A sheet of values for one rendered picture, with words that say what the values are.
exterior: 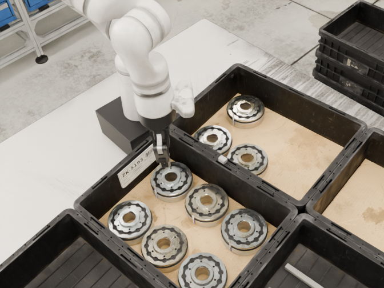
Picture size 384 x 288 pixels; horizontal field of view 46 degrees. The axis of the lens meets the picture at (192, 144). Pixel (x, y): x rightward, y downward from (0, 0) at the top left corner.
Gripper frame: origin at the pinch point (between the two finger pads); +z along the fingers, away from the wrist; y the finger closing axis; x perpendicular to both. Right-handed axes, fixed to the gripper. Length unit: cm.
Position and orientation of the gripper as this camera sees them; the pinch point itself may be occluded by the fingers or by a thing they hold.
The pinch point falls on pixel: (164, 151)
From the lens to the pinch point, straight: 98.8
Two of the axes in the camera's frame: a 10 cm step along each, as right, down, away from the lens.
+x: 10.0, -0.9, -0.3
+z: 0.8, 6.5, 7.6
